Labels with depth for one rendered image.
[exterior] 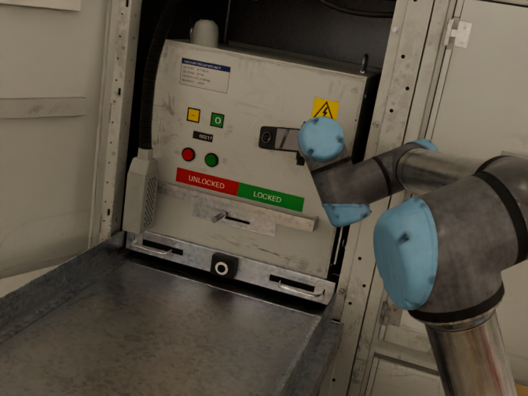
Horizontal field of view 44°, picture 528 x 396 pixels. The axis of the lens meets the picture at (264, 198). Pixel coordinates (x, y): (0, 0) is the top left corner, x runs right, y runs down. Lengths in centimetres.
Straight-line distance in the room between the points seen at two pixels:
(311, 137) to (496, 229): 43
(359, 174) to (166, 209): 63
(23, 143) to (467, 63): 94
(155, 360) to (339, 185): 48
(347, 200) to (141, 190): 56
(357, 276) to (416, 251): 75
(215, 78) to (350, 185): 51
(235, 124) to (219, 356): 53
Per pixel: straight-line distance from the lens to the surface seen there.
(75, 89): 155
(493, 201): 75
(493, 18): 132
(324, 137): 109
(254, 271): 155
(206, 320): 142
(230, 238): 156
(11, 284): 186
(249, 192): 151
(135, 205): 151
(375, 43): 215
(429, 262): 72
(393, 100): 136
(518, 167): 80
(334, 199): 111
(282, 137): 128
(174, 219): 161
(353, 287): 147
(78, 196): 163
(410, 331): 147
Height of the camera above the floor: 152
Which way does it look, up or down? 17 degrees down
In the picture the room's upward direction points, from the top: 9 degrees clockwise
